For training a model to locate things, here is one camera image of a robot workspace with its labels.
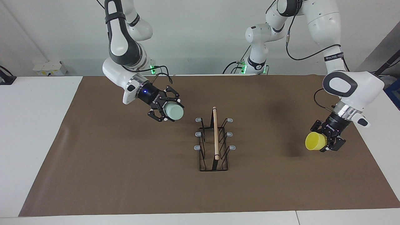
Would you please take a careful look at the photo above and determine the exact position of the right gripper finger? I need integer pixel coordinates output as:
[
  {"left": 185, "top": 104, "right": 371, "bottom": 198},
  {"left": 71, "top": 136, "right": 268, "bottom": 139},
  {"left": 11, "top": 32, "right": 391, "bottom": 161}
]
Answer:
[
  {"left": 159, "top": 87, "right": 181, "bottom": 103},
  {"left": 147, "top": 108, "right": 171, "bottom": 123}
]

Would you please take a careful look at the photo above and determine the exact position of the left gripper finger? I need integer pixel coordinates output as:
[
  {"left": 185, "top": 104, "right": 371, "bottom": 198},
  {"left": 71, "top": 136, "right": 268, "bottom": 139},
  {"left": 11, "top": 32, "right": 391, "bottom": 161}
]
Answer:
[
  {"left": 323, "top": 135, "right": 346, "bottom": 152},
  {"left": 310, "top": 120, "right": 327, "bottom": 133}
]

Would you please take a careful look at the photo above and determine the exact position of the yellow plastic cup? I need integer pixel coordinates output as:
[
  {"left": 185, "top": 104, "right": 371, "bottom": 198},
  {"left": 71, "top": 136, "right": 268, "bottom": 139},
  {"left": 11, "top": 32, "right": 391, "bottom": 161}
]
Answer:
[{"left": 305, "top": 132, "right": 327, "bottom": 151}]

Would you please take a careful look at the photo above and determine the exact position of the green plastic cup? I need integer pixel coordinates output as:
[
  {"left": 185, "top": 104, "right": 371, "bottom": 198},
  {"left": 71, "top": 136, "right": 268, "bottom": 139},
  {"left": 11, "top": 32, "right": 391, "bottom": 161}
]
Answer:
[{"left": 163, "top": 101, "right": 184, "bottom": 122}]

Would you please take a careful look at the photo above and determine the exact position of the blue box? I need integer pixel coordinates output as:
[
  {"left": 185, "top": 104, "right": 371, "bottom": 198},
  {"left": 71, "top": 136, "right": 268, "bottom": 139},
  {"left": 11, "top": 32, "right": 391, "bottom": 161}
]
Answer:
[{"left": 385, "top": 78, "right": 400, "bottom": 110}]

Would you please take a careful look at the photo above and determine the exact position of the brown table mat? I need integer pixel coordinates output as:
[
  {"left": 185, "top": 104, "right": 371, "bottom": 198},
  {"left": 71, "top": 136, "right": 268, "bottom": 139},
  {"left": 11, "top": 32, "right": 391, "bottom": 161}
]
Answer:
[{"left": 18, "top": 74, "right": 400, "bottom": 217}]

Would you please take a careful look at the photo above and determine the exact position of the white socket box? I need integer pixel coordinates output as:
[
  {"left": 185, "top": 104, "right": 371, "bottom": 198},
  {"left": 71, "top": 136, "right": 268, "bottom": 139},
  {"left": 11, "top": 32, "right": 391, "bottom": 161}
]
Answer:
[{"left": 33, "top": 61, "right": 68, "bottom": 76}]

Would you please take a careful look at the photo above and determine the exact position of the black table clamp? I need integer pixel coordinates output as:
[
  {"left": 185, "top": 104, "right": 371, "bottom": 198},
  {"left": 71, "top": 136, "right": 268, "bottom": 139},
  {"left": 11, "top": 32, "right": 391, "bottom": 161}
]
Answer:
[{"left": 0, "top": 66, "right": 17, "bottom": 85}]

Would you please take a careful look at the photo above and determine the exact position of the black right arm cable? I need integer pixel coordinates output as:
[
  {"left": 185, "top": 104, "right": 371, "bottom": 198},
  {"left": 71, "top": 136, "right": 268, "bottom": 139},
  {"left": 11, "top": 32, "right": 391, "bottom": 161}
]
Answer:
[{"left": 122, "top": 64, "right": 173, "bottom": 85}]

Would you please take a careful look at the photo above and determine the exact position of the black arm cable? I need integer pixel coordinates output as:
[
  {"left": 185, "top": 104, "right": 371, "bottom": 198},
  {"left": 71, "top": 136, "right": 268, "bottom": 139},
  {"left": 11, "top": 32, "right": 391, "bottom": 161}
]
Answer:
[
  {"left": 285, "top": 12, "right": 345, "bottom": 112},
  {"left": 122, "top": 64, "right": 173, "bottom": 85}
]

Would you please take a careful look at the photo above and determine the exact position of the black wire cup rack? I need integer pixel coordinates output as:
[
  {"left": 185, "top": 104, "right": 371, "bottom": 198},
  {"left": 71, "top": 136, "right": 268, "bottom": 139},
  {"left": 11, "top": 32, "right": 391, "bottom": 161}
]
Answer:
[{"left": 194, "top": 106, "right": 236, "bottom": 172}]

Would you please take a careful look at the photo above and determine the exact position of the black left base cable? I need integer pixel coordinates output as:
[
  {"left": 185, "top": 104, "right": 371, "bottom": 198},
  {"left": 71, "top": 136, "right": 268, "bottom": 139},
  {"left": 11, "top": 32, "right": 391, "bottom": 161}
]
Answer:
[{"left": 222, "top": 47, "right": 252, "bottom": 75}]

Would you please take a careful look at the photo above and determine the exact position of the black camera stand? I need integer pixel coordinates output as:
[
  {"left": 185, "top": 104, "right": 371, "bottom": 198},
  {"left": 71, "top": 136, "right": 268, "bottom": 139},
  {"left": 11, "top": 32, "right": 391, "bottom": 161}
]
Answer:
[{"left": 370, "top": 50, "right": 400, "bottom": 78}]

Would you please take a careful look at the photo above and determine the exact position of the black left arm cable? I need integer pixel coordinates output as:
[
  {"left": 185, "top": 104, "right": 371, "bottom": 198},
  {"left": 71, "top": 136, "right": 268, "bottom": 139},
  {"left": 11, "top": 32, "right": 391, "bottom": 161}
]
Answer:
[{"left": 285, "top": 12, "right": 345, "bottom": 112}]

